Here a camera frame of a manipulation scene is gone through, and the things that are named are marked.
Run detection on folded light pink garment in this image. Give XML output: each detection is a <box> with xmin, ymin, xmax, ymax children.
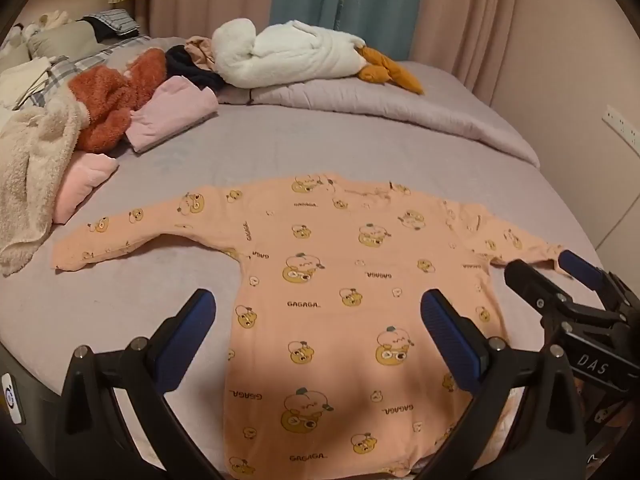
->
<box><xmin>52</xmin><ymin>152</ymin><xmax>120</xmax><ymax>225</ymax></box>

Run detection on black garment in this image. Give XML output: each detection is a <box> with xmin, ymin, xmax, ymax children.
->
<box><xmin>165</xmin><ymin>45</ymin><xmax>226</xmax><ymax>92</ymax></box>

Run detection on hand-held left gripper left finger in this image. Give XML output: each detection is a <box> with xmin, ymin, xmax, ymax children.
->
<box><xmin>54</xmin><ymin>287</ymin><xmax>226</xmax><ymax>480</ymax></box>

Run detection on small plush toys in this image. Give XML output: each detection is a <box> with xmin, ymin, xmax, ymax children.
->
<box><xmin>22</xmin><ymin>10</ymin><xmax>71</xmax><ymax>36</ymax></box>

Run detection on folded lilac quilt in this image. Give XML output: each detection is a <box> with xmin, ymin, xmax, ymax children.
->
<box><xmin>217</xmin><ymin>60</ymin><xmax>541</xmax><ymax>168</ymax></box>

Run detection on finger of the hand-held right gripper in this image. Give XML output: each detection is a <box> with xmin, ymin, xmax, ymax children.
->
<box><xmin>504</xmin><ymin>260</ymin><xmax>576</xmax><ymax>313</ymax></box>
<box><xmin>559</xmin><ymin>250</ymin><xmax>640</xmax><ymax>311</ymax></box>

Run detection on grey green pillow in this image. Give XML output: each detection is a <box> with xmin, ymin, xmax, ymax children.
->
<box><xmin>27</xmin><ymin>20</ymin><xmax>103</xmax><ymax>58</ymax></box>

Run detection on rust fuzzy garment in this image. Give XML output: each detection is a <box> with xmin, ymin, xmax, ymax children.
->
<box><xmin>67</xmin><ymin>49</ymin><xmax>167</xmax><ymax>153</ymax></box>

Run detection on person's printed peach clothing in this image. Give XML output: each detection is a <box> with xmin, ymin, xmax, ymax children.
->
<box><xmin>582</xmin><ymin>390</ymin><xmax>640</xmax><ymax>441</ymax></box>

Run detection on white goose plush toy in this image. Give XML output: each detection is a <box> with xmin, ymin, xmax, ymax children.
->
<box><xmin>212</xmin><ymin>18</ymin><xmax>425</xmax><ymax>95</ymax></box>

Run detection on cream fleece blanket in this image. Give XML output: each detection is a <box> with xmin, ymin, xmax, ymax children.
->
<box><xmin>0</xmin><ymin>95</ymin><xmax>88</xmax><ymax>276</ymax></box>

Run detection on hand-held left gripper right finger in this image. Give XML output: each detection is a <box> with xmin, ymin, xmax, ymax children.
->
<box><xmin>412</xmin><ymin>287</ymin><xmax>586</xmax><ymax>480</ymax></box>

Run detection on peach cartoon print shirt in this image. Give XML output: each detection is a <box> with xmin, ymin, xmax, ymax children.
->
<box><xmin>52</xmin><ymin>172</ymin><xmax>576</xmax><ymax>478</ymax></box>

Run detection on white wall socket strip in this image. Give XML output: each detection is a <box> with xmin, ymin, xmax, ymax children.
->
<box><xmin>602</xmin><ymin>105</ymin><xmax>640</xmax><ymax>153</ymax></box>

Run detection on beige garment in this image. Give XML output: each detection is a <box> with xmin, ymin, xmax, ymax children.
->
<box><xmin>185</xmin><ymin>36</ymin><xmax>217</xmax><ymax>72</ymax></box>

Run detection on folded pink ribbed garment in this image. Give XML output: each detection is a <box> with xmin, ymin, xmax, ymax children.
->
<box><xmin>125</xmin><ymin>76</ymin><xmax>219</xmax><ymax>153</ymax></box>

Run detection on white cloth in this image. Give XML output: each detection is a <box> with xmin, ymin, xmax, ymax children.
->
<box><xmin>0</xmin><ymin>57</ymin><xmax>51</xmax><ymax>108</ymax></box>

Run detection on grey plaid cloth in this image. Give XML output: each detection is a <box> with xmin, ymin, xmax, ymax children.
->
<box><xmin>15</xmin><ymin>35</ymin><xmax>151</xmax><ymax>111</ymax></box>

